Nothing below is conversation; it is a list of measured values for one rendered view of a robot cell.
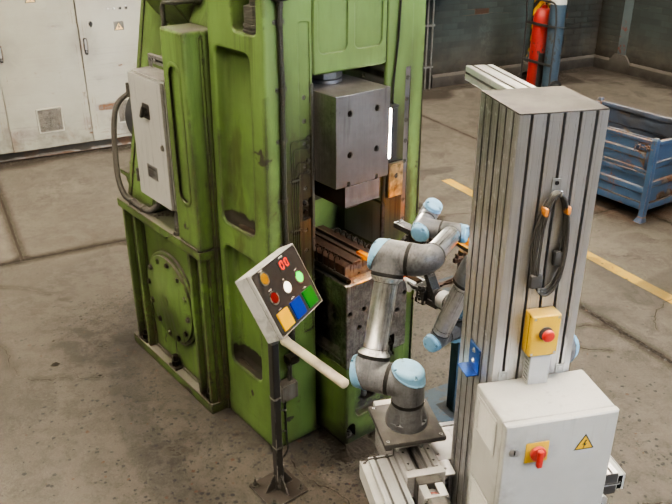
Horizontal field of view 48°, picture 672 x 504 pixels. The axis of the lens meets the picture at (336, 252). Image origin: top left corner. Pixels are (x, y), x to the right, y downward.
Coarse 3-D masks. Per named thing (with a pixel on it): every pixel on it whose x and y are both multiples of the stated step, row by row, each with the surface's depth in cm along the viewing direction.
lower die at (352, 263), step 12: (324, 228) 381; (324, 240) 369; (348, 240) 368; (324, 252) 359; (336, 252) 357; (348, 252) 356; (324, 264) 357; (336, 264) 349; (348, 264) 348; (360, 264) 351; (348, 276) 348
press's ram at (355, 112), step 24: (336, 96) 310; (360, 96) 316; (384, 96) 325; (336, 120) 312; (360, 120) 321; (384, 120) 329; (336, 144) 317; (360, 144) 325; (384, 144) 334; (336, 168) 321; (360, 168) 330; (384, 168) 339
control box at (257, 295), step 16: (272, 256) 307; (288, 256) 312; (256, 272) 293; (272, 272) 301; (288, 272) 309; (304, 272) 317; (240, 288) 294; (256, 288) 291; (272, 288) 298; (304, 288) 314; (256, 304) 293; (272, 304) 295; (288, 304) 303; (304, 304) 311; (256, 320) 296; (272, 320) 293; (272, 336) 296
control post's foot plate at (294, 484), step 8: (272, 472) 364; (288, 472) 364; (256, 480) 355; (264, 480) 359; (272, 480) 351; (280, 480) 352; (288, 480) 358; (296, 480) 359; (256, 488) 355; (264, 488) 355; (272, 488) 353; (280, 488) 354; (288, 488) 355; (296, 488) 355; (304, 488) 354; (264, 496) 350; (272, 496) 350; (280, 496) 350; (288, 496) 350; (296, 496) 350
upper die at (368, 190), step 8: (320, 184) 342; (360, 184) 333; (368, 184) 336; (376, 184) 340; (320, 192) 344; (328, 192) 339; (336, 192) 334; (344, 192) 330; (352, 192) 332; (360, 192) 335; (368, 192) 338; (376, 192) 341; (336, 200) 336; (344, 200) 331; (352, 200) 334; (360, 200) 337; (368, 200) 340
